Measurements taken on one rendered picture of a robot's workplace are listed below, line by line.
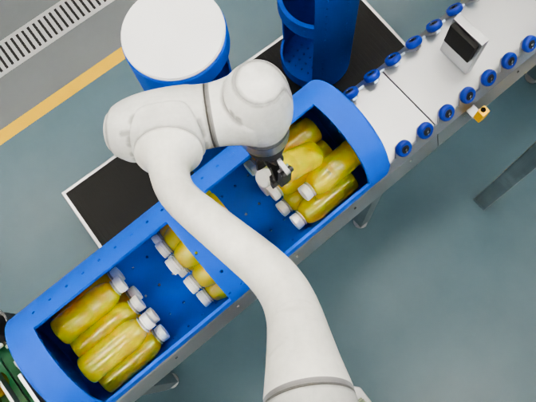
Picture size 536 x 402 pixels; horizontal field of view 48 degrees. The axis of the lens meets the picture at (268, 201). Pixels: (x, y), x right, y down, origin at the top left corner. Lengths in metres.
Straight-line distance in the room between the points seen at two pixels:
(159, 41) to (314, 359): 1.16
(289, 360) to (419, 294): 1.87
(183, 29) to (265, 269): 1.04
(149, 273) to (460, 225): 1.45
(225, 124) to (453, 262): 1.76
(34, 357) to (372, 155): 0.81
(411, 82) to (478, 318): 1.15
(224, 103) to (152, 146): 0.12
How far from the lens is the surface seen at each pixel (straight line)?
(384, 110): 1.67
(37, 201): 2.76
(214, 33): 1.65
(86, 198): 2.53
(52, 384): 1.32
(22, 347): 1.34
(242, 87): 0.87
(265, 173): 1.26
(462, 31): 1.63
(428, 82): 1.72
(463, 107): 1.71
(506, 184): 2.33
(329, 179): 1.39
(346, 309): 2.46
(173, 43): 1.65
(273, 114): 0.89
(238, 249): 0.76
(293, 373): 0.65
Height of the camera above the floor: 2.45
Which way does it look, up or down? 75 degrees down
